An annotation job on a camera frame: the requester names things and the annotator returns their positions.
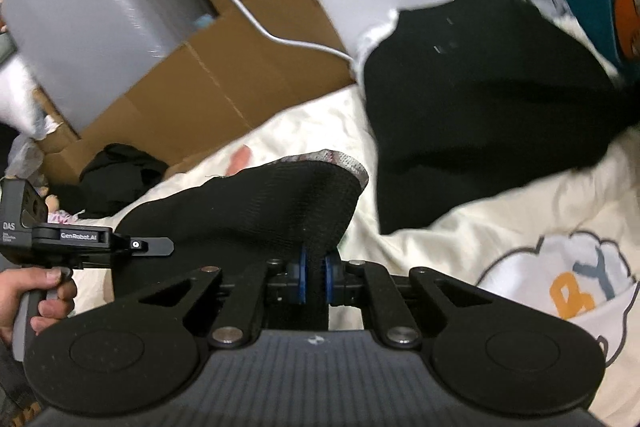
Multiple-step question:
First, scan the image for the white printed bedsheet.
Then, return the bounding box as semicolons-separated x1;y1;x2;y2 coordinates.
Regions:
75;82;640;369

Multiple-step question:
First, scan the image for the person's left hand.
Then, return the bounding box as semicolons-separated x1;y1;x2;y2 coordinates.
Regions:
0;268;79;346

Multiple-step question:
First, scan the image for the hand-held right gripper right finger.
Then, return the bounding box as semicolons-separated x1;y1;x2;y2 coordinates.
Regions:
324;251;596;349

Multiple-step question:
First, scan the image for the white pillow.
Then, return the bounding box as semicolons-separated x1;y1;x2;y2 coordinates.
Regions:
0;54;46;141

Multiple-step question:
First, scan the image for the floral patterned garment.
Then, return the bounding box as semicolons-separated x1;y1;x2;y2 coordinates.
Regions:
112;148;371;334

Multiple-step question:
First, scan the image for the crumpled black garment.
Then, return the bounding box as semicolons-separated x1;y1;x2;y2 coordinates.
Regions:
77;143;171;221

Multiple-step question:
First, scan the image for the plush doll in floral dress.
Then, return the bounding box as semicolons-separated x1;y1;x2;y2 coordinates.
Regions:
45;194;86;229

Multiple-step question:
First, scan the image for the folded black garment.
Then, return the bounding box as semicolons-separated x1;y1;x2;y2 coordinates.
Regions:
362;0;640;236

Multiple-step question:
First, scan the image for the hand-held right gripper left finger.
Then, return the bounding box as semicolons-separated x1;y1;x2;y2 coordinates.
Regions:
37;244;310;349

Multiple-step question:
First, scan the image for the clear plastic bag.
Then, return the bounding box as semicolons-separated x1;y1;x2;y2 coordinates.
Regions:
5;134;49;188

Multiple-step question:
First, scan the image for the flat cardboard panel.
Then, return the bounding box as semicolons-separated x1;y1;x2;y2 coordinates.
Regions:
32;0;359;186

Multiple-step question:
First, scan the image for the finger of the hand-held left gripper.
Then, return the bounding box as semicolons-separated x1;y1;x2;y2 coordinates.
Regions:
112;234;175;258

